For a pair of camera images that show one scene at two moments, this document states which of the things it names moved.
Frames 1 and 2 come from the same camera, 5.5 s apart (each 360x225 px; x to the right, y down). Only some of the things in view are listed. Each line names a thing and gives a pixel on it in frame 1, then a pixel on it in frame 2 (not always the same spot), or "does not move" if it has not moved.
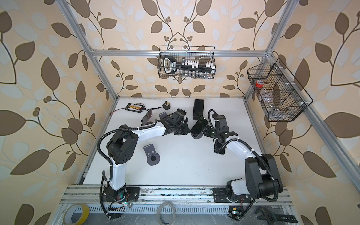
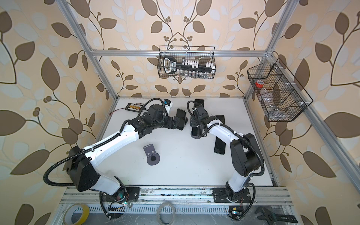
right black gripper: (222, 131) -> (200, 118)
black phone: (199, 126) does not move
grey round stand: (198, 137) does not move
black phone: (219, 148) does not move
